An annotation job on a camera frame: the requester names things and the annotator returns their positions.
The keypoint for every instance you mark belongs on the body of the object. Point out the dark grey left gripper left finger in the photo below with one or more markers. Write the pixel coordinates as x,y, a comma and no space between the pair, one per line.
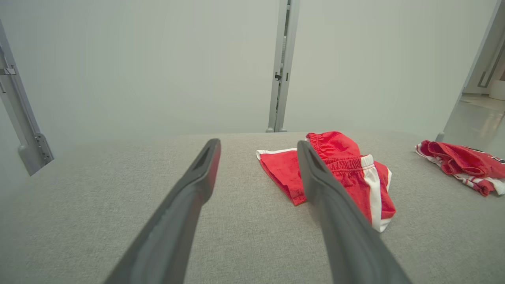
173,236

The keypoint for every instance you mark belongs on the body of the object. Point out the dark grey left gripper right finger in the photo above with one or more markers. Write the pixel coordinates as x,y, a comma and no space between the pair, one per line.
347,244

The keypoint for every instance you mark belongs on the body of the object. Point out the red shorts white stripes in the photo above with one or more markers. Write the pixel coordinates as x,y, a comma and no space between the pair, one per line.
343,148

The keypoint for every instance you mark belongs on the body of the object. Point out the red basketball jersey white sleeves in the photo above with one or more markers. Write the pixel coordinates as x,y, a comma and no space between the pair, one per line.
461,159

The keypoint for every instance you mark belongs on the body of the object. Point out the grey hinged partition post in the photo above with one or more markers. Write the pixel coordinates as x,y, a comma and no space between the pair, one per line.
27,134

